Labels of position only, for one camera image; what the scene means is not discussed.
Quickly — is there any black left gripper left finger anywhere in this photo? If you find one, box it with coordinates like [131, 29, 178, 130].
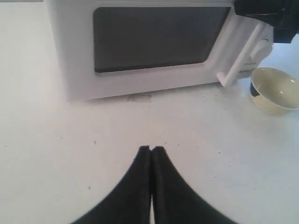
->
[74, 146, 151, 224]

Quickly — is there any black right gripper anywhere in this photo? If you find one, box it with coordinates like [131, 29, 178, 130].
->
[235, 0, 299, 43]

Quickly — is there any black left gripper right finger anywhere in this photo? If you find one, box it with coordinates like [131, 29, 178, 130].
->
[151, 147, 235, 224]

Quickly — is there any cream ceramic bowl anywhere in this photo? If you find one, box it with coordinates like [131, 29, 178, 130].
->
[249, 67, 299, 115]

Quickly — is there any white microwave door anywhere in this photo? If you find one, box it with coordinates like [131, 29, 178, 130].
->
[45, 0, 263, 100]

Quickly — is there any white microwave oven body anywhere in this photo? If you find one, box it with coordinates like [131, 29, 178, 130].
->
[44, 0, 274, 80]

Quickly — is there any lower white control knob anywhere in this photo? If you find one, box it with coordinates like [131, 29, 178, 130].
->
[250, 39, 273, 63]

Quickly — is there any clear tape patch on table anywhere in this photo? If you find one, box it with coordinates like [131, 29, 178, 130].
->
[127, 93, 152, 103]

